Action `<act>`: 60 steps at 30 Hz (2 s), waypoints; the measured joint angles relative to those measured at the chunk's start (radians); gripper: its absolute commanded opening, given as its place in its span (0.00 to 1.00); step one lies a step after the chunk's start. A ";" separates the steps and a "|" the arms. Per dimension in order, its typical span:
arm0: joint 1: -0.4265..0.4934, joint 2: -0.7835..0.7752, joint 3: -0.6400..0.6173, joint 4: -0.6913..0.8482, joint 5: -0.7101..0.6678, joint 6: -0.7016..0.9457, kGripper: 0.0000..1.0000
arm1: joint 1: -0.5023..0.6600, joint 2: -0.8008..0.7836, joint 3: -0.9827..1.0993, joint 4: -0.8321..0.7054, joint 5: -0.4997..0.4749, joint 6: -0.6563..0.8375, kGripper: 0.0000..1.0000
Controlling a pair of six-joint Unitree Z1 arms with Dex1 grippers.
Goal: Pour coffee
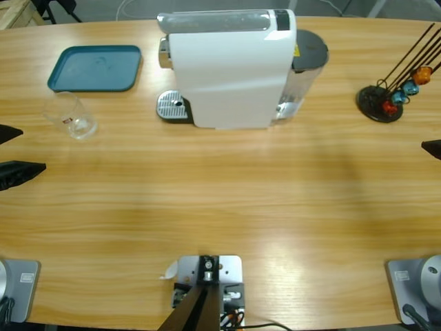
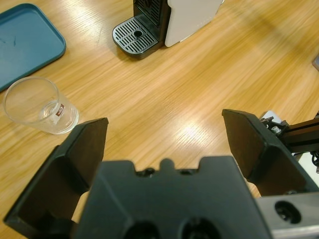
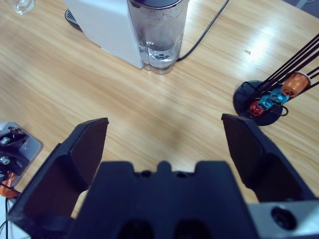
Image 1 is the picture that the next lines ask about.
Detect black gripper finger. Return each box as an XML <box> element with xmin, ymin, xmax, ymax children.
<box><xmin>420</xmin><ymin>139</ymin><xmax>441</xmax><ymax>160</ymax></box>
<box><xmin>0</xmin><ymin>124</ymin><xmax>24</xmax><ymax>146</ymax></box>
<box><xmin>0</xmin><ymin>161</ymin><xmax>48</xmax><ymax>192</ymax></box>

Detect clear drinking glass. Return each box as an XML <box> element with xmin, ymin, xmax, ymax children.
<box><xmin>41</xmin><ymin>91</ymin><xmax>99</xmax><ymax>141</ymax></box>

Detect orange coffee capsule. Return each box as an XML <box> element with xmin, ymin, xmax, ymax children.
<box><xmin>412</xmin><ymin>66</ymin><xmax>433</xmax><ymax>86</ymax></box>

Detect white capsule coffee machine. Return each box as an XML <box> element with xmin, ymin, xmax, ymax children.
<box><xmin>156</xmin><ymin>8</ymin><xmax>298</xmax><ymax>131</ymax></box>

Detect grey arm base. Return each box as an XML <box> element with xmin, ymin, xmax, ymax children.
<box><xmin>0</xmin><ymin>259</ymin><xmax>41</xmax><ymax>324</ymax></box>
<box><xmin>384</xmin><ymin>254</ymin><xmax>441</xmax><ymax>325</ymax></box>

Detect black capsule holder with rods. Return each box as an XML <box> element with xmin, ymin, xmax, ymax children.
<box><xmin>356</xmin><ymin>22</ymin><xmax>441</xmax><ymax>123</ymax></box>

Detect teal plastic tray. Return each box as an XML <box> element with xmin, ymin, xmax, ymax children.
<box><xmin>47</xmin><ymin>45</ymin><xmax>143</xmax><ymax>94</ymax></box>

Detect light wooden crate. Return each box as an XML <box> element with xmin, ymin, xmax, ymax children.
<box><xmin>0</xmin><ymin>0</ymin><xmax>45</xmax><ymax>31</ymax></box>

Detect black chair legs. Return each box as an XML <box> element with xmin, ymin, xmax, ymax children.
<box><xmin>34</xmin><ymin>0</ymin><xmax>83</xmax><ymax>25</ymax></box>

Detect clear water tank black lid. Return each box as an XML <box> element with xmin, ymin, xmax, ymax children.
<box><xmin>275</xmin><ymin>29</ymin><xmax>330</xmax><ymax>121</ymax></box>

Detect white tape tab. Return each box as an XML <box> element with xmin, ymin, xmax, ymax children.
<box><xmin>158</xmin><ymin>260</ymin><xmax>179</xmax><ymax>281</ymax></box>

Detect black base cable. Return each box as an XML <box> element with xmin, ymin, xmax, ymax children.
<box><xmin>402</xmin><ymin>303</ymin><xmax>431</xmax><ymax>331</ymax></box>
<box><xmin>0</xmin><ymin>295</ymin><xmax>17</xmax><ymax>325</ymax></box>

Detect grey metal frame leg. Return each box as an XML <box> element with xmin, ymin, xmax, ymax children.
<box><xmin>365</xmin><ymin>0</ymin><xmax>387</xmax><ymax>18</ymax></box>

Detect thin white cable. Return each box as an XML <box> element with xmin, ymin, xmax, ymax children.
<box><xmin>115</xmin><ymin>0</ymin><xmax>173</xmax><ymax>18</ymax></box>

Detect white block with dark post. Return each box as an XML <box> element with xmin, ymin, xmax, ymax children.
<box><xmin>160</xmin><ymin>254</ymin><xmax>246</xmax><ymax>331</ymax></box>

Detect black cable at white block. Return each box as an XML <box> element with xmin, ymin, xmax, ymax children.
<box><xmin>240</xmin><ymin>322</ymin><xmax>297</xmax><ymax>331</ymax></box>

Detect orange wires at white block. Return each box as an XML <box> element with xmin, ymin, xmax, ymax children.
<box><xmin>220</xmin><ymin>308</ymin><xmax>244</xmax><ymax>327</ymax></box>

